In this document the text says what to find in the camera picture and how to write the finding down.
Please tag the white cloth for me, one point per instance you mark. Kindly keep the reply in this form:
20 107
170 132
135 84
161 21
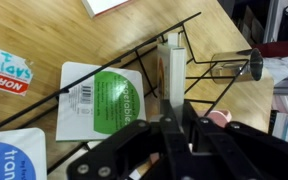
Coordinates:
284 66

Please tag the stainless steel milk pitcher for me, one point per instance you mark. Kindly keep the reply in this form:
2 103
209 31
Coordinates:
230 68

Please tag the flat green vegetables book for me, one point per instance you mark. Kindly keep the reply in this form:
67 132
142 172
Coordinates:
84 116

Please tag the pink ceramic mug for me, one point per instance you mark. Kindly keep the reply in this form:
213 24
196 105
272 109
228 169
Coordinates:
217 116

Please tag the maroon cloth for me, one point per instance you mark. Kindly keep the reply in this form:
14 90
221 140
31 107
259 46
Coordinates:
277 48

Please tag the flat blue transport book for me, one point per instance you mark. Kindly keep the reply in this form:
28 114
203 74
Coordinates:
17 156

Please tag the large white abc book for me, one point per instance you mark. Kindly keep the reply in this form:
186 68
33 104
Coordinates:
100 6

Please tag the grey metal shelf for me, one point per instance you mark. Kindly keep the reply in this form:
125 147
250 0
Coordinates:
250 20

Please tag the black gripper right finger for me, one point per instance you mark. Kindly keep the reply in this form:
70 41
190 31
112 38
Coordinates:
250 150

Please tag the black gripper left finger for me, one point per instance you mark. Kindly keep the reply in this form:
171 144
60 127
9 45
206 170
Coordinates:
117 150

